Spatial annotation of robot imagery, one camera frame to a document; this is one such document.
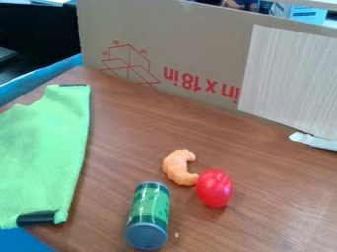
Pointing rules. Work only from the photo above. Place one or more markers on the green cloth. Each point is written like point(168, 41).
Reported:
point(39, 147)

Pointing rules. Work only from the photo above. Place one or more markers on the orange toy croissant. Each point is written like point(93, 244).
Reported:
point(177, 167)

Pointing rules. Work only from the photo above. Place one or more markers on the red toy pepper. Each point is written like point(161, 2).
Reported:
point(213, 188)

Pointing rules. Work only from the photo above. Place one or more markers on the cardboard box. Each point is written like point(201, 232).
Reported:
point(175, 49)

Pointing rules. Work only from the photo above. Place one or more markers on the green can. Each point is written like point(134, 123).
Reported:
point(148, 213)

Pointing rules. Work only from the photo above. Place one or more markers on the white board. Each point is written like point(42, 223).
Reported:
point(289, 78)

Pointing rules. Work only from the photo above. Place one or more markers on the white paper scrap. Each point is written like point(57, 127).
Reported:
point(313, 140)

